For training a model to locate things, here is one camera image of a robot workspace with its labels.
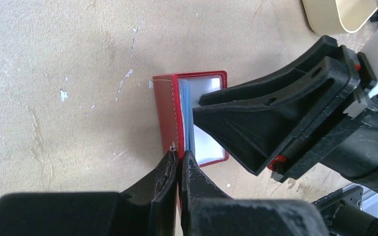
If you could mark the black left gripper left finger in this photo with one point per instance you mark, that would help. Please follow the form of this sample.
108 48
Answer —
147 208

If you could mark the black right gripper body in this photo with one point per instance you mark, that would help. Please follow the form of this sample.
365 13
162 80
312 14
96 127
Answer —
347 142

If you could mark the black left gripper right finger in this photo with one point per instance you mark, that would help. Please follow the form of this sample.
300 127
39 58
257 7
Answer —
207 211

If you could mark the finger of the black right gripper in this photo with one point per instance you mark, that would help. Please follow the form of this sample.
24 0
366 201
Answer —
259 131
277 80

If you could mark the red card holder wallet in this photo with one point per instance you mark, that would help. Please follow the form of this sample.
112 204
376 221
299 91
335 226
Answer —
176 96

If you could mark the beige oval tray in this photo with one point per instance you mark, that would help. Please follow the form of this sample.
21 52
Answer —
329 17

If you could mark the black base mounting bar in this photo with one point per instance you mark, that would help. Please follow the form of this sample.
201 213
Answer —
350 211

